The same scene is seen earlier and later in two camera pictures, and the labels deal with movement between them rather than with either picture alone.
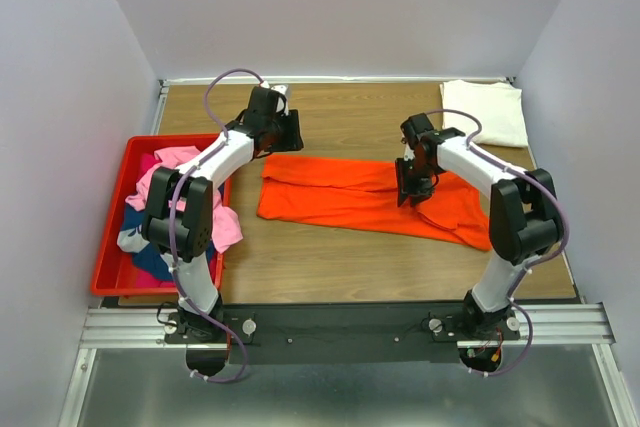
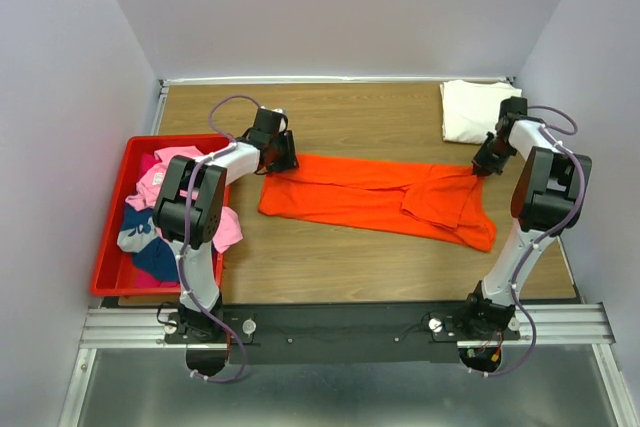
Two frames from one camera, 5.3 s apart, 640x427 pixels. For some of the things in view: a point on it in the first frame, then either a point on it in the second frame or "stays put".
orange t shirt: x=361 y=196 stays put
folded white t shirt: x=498 y=105 stays put
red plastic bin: x=115 y=272 stays put
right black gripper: x=417 y=192 → x=481 y=166
